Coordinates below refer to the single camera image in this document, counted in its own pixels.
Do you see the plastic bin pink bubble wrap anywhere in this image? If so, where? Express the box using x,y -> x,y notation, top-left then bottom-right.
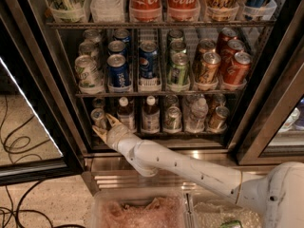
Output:
89,187 -> 190,228

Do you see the green can bottom shelf front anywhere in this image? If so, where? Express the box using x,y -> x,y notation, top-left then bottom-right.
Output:
164,106 -> 181,132

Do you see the white green can front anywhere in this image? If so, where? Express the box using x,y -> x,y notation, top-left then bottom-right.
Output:
75,55 -> 102,88

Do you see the open glass fridge door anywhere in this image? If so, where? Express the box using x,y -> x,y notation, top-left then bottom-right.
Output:
0,0 -> 84,186

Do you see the green item in bin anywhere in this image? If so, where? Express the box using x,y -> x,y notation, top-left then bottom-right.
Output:
219,220 -> 243,228

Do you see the orange gold can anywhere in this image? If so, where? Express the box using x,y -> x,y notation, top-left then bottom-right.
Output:
195,38 -> 217,60
196,51 -> 221,84

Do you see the tea bottle white cap left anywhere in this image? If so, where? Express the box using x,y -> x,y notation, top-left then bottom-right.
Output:
117,97 -> 136,131

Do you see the clear water bottle rear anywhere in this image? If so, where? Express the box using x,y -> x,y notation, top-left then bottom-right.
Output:
182,94 -> 203,112

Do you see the red can front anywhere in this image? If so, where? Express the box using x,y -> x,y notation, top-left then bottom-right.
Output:
223,51 -> 252,85

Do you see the gold can bottom shelf front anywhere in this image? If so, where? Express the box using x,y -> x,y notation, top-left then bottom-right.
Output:
208,105 -> 230,130

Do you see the white green can rear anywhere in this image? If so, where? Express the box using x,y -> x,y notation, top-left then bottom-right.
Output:
83,29 -> 102,45

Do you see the blue pepsi can front left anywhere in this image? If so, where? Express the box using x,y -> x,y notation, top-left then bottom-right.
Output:
107,54 -> 130,87

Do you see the black floor cable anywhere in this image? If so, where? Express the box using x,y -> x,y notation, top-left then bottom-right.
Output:
0,93 -> 86,228

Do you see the tea bottle white cap right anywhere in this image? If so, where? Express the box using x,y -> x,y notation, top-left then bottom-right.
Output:
142,96 -> 160,134

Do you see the blue pepsi can centre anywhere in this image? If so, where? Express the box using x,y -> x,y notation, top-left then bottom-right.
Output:
139,40 -> 158,79

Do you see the orange gold can front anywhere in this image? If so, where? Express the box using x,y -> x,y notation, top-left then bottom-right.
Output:
196,51 -> 221,84

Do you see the green can middle shelf rear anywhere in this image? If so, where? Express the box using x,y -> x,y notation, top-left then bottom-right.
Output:
167,29 -> 184,43

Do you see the red can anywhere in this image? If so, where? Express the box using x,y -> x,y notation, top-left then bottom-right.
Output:
223,51 -> 252,85
217,28 -> 238,51
219,39 -> 245,73

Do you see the orange gold can rear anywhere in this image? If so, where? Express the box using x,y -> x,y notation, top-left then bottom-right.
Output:
195,38 -> 217,60

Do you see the steel fridge cabinet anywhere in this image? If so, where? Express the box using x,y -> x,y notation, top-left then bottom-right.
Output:
25,0 -> 304,192

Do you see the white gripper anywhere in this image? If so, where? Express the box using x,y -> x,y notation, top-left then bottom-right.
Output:
92,113 -> 134,151

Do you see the red can rear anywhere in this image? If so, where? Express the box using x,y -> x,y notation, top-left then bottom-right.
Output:
217,28 -> 238,51

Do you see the gold can bottom shelf rear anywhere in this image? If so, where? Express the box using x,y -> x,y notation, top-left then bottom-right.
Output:
208,94 -> 226,111

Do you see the green can middle shelf front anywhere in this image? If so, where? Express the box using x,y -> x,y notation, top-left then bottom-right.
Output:
167,52 -> 189,86

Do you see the plastic bin clear bubble wrap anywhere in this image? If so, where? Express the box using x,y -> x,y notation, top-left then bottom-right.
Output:
187,190 -> 262,228

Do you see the blue pepsi can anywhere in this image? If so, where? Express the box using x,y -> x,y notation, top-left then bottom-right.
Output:
107,41 -> 127,56
107,54 -> 130,87
113,28 -> 131,45
139,40 -> 158,79

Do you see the green can bottom shelf rear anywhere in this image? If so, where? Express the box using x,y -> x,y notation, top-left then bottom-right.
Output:
164,95 -> 180,108

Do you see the right glass fridge door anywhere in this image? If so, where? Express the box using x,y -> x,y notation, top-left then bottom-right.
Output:
235,1 -> 304,165

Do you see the silver redbull can front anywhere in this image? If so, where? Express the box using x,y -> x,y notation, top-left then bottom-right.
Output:
90,108 -> 106,129

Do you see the clear water bottle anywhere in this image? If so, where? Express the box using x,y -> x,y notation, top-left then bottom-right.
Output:
186,98 -> 208,133
182,94 -> 203,112

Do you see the white green can middle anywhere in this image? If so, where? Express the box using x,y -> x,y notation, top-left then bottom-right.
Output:
79,41 -> 99,61

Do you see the coca-cola bottle right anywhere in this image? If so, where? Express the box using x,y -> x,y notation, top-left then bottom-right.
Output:
167,0 -> 197,21

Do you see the silver redbull can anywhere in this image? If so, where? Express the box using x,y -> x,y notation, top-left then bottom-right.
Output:
90,108 -> 106,129
92,98 -> 105,108

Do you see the red can middle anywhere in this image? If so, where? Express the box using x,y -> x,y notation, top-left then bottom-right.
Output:
219,39 -> 245,73

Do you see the tea bottle white cap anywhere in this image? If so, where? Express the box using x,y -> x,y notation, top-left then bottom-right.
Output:
142,96 -> 160,134
117,97 -> 136,131

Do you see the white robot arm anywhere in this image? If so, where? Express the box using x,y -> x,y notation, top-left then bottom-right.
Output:
92,114 -> 304,228

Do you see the blue pepsi can rear left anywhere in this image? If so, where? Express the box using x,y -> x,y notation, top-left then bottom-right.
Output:
113,28 -> 131,45

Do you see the clear water bottle front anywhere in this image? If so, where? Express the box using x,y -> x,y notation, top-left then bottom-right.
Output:
186,98 -> 208,133

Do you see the silver redbull can rear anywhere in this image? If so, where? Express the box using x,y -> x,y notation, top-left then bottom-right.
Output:
92,98 -> 105,108

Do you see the blue pepsi can middle left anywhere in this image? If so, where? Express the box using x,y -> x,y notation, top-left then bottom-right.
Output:
107,41 -> 127,56

